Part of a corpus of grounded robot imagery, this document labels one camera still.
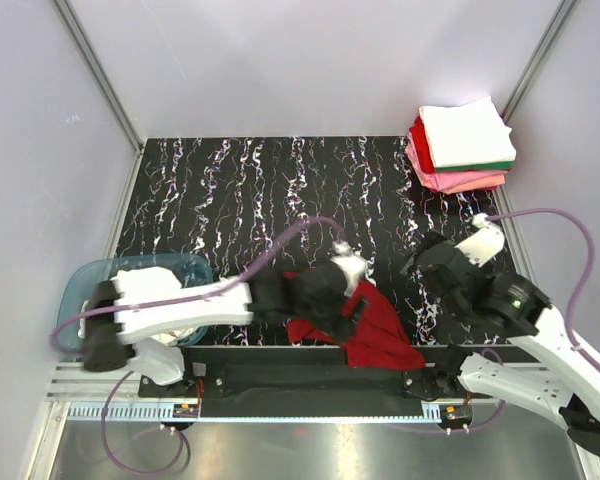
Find left aluminium corner post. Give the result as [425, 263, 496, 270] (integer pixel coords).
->
[51, 0, 144, 153]

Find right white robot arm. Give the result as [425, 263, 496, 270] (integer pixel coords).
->
[405, 226, 600, 457]

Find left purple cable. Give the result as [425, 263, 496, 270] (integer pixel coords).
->
[48, 215, 349, 474]

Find purple cable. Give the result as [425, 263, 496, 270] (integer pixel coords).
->
[394, 208, 600, 436]
[48, 215, 349, 474]

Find white slotted cable duct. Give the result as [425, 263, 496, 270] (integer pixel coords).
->
[68, 400, 441, 424]

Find folded white t shirt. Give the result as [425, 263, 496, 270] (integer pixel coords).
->
[419, 96, 516, 170]

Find folded green t shirt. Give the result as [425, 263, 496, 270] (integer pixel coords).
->
[434, 161, 514, 173]

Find folded pink t shirt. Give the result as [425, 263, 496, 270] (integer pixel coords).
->
[406, 142, 510, 194]

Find folded salmon t shirt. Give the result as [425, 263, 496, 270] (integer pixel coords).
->
[419, 172, 506, 195]

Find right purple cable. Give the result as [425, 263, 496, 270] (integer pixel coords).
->
[394, 208, 600, 436]

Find white t shirt in basket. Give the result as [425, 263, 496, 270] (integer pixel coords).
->
[59, 259, 211, 348]

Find aluminium corner post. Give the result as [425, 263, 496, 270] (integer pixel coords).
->
[51, 0, 144, 153]
[501, 0, 580, 123]

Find black marbled table mat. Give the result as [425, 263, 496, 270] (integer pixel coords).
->
[116, 136, 498, 345]

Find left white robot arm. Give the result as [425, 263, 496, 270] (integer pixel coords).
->
[82, 257, 366, 396]

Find blue plastic basket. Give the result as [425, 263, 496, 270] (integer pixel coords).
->
[52, 253, 213, 354]

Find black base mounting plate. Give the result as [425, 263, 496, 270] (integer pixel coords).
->
[138, 346, 474, 401]

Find right aluminium corner post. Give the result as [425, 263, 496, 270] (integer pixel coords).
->
[501, 0, 580, 123]

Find dark red t shirt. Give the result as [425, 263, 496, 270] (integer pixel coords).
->
[282, 271, 426, 370]

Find folded red t shirt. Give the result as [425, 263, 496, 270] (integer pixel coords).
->
[409, 116, 435, 174]

